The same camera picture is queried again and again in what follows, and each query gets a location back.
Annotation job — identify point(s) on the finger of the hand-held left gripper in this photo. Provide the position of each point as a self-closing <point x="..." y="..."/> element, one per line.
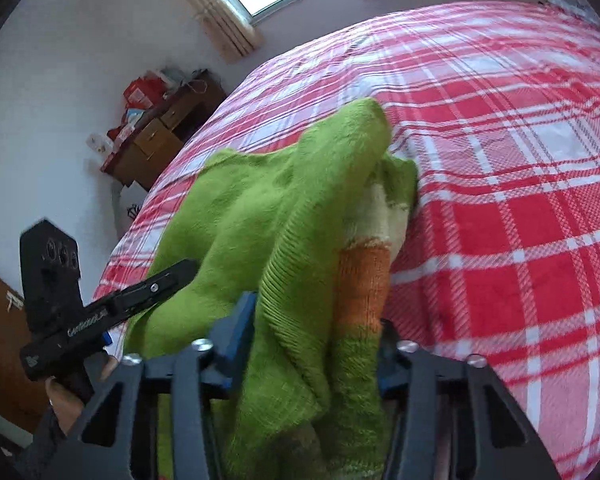
<point x="155" y="285"/>

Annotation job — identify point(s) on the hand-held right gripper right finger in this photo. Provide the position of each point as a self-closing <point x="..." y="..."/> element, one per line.
<point x="387" y="360"/>

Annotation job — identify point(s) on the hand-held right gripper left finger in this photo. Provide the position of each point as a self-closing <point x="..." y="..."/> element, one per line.
<point x="235" y="340"/>

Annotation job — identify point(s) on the green knitted sweater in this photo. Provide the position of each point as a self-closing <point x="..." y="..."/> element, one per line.
<point x="260" y="195"/>

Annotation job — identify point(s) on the person's left forearm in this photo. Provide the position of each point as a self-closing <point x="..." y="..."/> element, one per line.
<point x="40" y="447"/>

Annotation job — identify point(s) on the person's left hand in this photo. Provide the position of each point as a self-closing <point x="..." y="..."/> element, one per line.
<point x="67" y="405"/>

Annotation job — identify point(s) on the brown wooden door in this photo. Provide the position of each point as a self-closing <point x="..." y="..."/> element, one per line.
<point x="0" y="340"/>

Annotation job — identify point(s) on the white paper bag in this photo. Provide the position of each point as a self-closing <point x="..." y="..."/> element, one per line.
<point x="127" y="210"/>

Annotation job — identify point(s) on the brown wooden desk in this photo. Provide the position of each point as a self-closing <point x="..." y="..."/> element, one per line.
<point x="155" y="135"/>

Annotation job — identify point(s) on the red bag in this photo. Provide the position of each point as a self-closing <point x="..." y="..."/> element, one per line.
<point x="142" y="92"/>

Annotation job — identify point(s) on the bed with red plaid blanket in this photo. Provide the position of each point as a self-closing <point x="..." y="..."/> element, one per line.
<point x="505" y="170"/>

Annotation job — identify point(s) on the beige patterned curtain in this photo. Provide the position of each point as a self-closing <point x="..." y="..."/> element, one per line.
<point x="225" y="25"/>

